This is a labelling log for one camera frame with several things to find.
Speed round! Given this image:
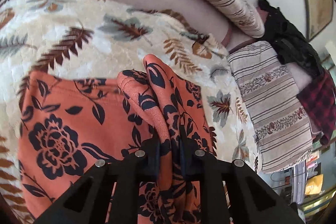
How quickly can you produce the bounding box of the black garment pile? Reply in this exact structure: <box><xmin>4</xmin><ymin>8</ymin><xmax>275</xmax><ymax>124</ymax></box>
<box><xmin>258</xmin><ymin>0</ymin><xmax>324</xmax><ymax>78</ymax></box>

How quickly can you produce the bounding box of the orange black floral garment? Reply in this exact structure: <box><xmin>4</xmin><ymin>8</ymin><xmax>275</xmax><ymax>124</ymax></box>
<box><xmin>18</xmin><ymin>55</ymin><xmax>213</xmax><ymax>223</ymax></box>

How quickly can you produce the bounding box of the cream leaf-pattern blanket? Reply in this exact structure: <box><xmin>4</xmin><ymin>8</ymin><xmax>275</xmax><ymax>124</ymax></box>
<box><xmin>1</xmin><ymin>0</ymin><xmax>258</xmax><ymax>223</ymax></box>

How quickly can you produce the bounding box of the red black plaid cloth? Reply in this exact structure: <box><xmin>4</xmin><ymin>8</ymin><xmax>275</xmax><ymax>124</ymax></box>
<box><xmin>297</xmin><ymin>70</ymin><xmax>335</xmax><ymax>145</ymax></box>

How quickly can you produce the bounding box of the striped floral side pillow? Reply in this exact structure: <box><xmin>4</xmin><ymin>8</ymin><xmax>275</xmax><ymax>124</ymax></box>
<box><xmin>228</xmin><ymin>42</ymin><xmax>313</xmax><ymax>173</ymax></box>

